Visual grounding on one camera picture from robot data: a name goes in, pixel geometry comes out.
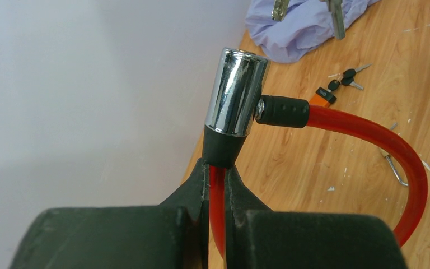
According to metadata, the silver key pair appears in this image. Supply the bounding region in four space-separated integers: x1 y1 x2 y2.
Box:
270 0 346 41

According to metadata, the lavender crumpled cloth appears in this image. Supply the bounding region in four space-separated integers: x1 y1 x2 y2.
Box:
245 0 375 63

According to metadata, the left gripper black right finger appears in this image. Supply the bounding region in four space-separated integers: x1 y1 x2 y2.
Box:
225 168 407 268

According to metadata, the black head key bunch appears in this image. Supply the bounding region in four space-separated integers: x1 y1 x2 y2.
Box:
328 63 372 91

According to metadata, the red cable lock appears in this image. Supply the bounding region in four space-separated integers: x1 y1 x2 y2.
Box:
202 48 428 257

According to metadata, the orange black padlock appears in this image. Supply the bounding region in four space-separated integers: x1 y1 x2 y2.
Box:
309 87 337 108

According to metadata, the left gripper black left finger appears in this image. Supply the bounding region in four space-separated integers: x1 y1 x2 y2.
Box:
10 160 209 268

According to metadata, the brass padlock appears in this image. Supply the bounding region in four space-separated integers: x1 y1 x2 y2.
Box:
378 122 410 188

